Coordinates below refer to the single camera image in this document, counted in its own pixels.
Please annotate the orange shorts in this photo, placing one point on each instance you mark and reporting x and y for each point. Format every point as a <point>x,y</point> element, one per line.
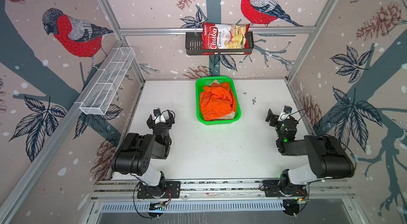
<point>217,100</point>

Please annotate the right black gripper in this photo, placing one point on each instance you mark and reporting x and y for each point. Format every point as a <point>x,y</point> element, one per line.
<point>276,119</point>

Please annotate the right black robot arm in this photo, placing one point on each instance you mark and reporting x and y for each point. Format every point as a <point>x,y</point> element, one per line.
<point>326,158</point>

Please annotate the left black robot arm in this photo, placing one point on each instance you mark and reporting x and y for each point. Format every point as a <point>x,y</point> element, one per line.
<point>133,157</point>

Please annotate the green plastic basket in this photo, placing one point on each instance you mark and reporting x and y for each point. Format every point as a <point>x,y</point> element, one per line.
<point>217,101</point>

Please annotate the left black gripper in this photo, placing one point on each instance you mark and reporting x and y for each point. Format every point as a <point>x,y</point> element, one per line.
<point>160,124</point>

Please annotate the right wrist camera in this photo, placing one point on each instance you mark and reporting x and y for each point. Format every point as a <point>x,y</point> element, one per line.
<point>285,113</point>

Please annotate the red cassava chips bag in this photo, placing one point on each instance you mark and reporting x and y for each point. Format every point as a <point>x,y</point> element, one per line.
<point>219,36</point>

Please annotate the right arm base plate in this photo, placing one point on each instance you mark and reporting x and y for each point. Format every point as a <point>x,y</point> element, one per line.
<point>275,188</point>

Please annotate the black wall basket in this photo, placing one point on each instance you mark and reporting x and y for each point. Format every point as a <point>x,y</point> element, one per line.
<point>194,46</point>

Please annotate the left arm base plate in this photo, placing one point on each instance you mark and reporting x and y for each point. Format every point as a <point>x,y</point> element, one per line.
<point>173,189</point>

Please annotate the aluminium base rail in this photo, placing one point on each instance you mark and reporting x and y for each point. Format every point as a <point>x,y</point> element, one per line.
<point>218,189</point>

